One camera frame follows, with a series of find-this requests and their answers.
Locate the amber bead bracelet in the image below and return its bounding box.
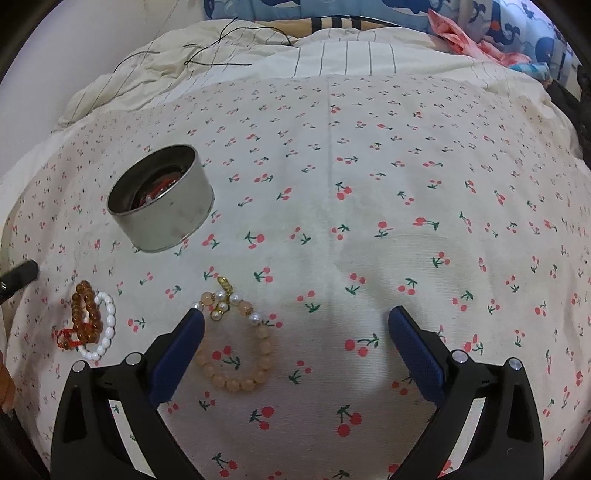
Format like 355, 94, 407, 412
63, 280, 105, 351

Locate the red cord bracelet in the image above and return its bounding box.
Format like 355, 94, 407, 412
53, 326, 82, 352

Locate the white oval bead bracelet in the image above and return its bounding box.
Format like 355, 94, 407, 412
76, 291, 116, 362

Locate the tan striped pillow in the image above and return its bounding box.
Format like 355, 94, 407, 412
256, 15, 399, 38

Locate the pink cloth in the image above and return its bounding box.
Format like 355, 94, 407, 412
428, 9, 531, 67

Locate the round silver metal tin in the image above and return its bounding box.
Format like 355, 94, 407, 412
107, 145, 215, 253

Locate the cream striped duvet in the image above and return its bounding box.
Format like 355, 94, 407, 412
55, 20, 551, 130

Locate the blue whale print curtain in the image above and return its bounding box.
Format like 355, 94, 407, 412
202, 0, 573, 85

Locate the cherry print bed sheet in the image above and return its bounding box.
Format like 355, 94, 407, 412
1, 75, 590, 479

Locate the black object right edge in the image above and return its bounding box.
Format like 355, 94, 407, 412
546, 64, 591, 172

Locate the peach bead pearl bracelet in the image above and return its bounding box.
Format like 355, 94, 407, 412
191, 275, 280, 394

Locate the thin black cable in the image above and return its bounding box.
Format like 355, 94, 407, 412
112, 15, 293, 75

